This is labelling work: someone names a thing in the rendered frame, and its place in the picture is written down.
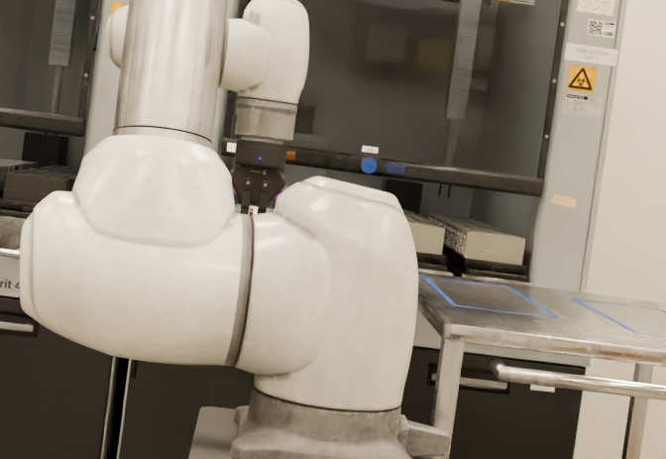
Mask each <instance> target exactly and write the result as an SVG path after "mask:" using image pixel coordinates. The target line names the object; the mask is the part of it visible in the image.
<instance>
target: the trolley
mask: <svg viewBox="0 0 666 459"><path fill-rule="evenodd" d="M417 309H418V310H419V311H420V312H421V313H422V315H423V316H424V317H425V318H426V319H427V320H428V322H429V323H430V324H431V325H432V326H433V328H434V329H435V330H436V331H437V332H438V333H439V335H440V336H441V337H442V339H441V346H440V354H439V361H438V368H437V375H436V383H435V390H434V397H433V405H432V411H431V418H430V425H429V426H433V427H436V428H440V429H444V430H447V431H448V432H449V433H450V434H448V438H449V439H450V443H449V451H448V452H447V453H446V454H447V455H445V456H441V458H442V459H449V454H450V447H451V440H452V432H453V425H454V418H455V411H456V404H457V396H458V390H459V383H460V376H461V368H462V361H463V354H464V347H465V342H467V343H475V344H483V345H491V346H499V347H506V348H514V349H522V350H531V351H539V352H547V353H555V354H563V355H571V356H579V357H587V358H595V359H603V360H612V361H620V362H627V363H635V367H634V373H633V380H632V382H631V381H623V380H615V379H607V378H599V377H591V376H582V375H574V374H566V373H558V372H550V371H542V370H533V369H525V368H517V367H510V366H506V365H505V364H504V363H503V362H502V361H501V360H498V359H495V360H493V361H491V363H490V370H491V371H492V372H493V373H494V374H495V375H496V376H497V377H498V378H499V379H500V380H501V381H505V382H513V383H522V384H530V385H537V386H545V387H553V388H562V389H570V390H578V391H586V392H594V393H603V394H611V395H619V396H627V397H630V401H629V408H628V415H627V421H626V428H625V435H624V441H623V448H622V455H621V459H640V453H641V446H642V439H643V433H644V426H645V419H646V413H647V406H648V399H652V400H660V401H666V386H663V385H655V384H651V379H652V372H653V366H659V367H666V305H665V304H663V303H660V302H657V301H649V300H642V299H634V298H626V297H618V296H610V295H602V294H594V293H586V292H578V291H570V290H562V289H556V288H548V287H533V286H525V285H517V284H509V283H501V282H493V281H485V280H477V279H470V278H462V277H454V276H446V275H438V274H430V273H422V272H418V300H417Z"/></svg>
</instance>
